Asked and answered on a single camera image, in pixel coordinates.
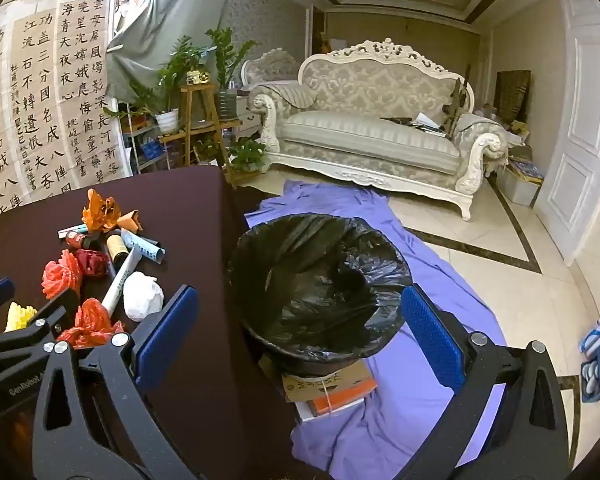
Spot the red label bottle black cap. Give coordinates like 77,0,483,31
64,230,101,252

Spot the purple cloth sheet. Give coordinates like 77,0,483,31
244,179,508,477

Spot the pile of papers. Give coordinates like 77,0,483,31
380,111,451,136

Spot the long white paper roll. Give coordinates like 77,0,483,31
100,247,143,313

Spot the clear storage box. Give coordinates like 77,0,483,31
495,157,545,206

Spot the white side cabinet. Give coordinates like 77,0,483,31
230,89,263,137

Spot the light red plastic bag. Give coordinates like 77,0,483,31
42,250,83,302

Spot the white paper ball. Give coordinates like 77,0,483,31
123,271,165,322

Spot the dark long object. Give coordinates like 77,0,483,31
442,64,473,138

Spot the grey hanging cloth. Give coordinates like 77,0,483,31
105,0,237,107

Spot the white blue printed tube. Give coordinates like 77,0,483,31
120,227,167,264

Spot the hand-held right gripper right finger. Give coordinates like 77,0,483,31
400,284,572,480

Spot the orange foil wrapper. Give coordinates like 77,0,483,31
81,189,127,233

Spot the black garbage bag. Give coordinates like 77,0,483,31
227,214,413,377

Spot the ornate white sofa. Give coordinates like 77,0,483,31
250,37,509,221

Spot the wooden plant stand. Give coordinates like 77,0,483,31
157,82,242,170

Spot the metal shelf rack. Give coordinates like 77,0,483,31
121,121,181,176

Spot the leafy plant in brown pot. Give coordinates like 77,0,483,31
103,80,156,131

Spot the tall plant in dark pot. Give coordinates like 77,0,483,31
205,26,257,120

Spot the ornate white armchair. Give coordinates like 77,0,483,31
240,49,302,86

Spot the orange white book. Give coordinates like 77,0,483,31
297,385,376,422

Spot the dark red plastic bag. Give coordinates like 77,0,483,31
75,249,111,279

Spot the yellow paper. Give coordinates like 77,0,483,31
4,301,38,333

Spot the large red plastic bag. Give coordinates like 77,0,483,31
57,297,126,349

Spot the small bushy green plant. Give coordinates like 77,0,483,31
228,137,267,173

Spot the green plant in white pot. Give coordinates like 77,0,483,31
155,35,208,133

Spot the white panelled door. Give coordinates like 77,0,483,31
532,0,600,267

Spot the gold label bottle black cap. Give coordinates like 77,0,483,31
105,231,129,264

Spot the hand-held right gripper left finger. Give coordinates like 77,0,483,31
32,285,201,480

